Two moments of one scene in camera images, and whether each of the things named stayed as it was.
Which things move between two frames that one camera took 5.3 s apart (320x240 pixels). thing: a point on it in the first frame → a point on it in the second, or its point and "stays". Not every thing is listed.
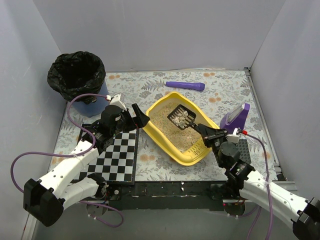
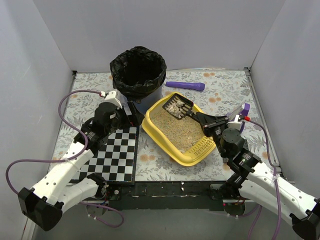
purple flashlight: [186, 85] stays
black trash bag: [72, 74] → [137, 71]
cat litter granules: [181, 139] stays
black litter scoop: [184, 118] → [180, 107]
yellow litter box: [188, 146] stays
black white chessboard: [117, 161] stays
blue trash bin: [94, 108] → [144, 103]
